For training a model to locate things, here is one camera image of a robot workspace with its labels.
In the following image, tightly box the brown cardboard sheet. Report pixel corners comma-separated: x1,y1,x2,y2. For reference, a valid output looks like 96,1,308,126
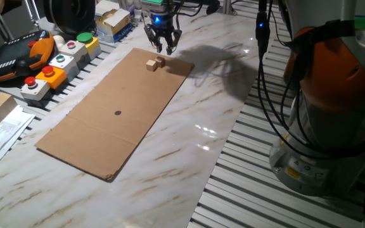
34,47,195,183

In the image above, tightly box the small tan cardboard box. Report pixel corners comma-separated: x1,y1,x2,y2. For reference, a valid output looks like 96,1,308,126
95,8,132,36

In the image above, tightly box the orange box red button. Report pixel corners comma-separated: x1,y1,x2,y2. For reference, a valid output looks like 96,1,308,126
35,65,68,90

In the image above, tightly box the silver upright pole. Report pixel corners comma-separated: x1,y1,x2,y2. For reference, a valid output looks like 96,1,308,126
222,0,234,16

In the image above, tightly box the white box green button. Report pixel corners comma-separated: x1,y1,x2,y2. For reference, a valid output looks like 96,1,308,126
48,53,80,82

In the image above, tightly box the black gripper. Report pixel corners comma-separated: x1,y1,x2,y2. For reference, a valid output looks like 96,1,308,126
144,9,183,55

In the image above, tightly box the black orange teach pendant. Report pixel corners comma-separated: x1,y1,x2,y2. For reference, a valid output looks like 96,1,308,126
0,30,56,84

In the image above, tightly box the white marble pattern mat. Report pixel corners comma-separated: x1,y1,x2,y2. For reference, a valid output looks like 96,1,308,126
0,11,274,228

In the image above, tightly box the black round spool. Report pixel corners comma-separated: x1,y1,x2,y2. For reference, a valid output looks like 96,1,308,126
42,0,96,35

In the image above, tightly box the small white bottle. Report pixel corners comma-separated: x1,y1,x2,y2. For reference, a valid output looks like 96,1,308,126
132,3,144,20

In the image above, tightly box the white carton box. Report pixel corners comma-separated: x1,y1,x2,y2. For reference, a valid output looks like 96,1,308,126
94,0,120,16

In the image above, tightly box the yellow box green mushroom button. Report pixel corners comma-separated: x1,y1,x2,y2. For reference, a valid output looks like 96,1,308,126
76,32,103,61

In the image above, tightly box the blue flat box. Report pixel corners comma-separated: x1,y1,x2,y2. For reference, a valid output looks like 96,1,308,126
99,23,134,44

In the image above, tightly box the white box red emergency button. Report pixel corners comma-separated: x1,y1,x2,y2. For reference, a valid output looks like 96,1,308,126
20,76,51,101

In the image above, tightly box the white box small red button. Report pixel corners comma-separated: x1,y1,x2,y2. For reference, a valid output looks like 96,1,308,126
58,40,90,69

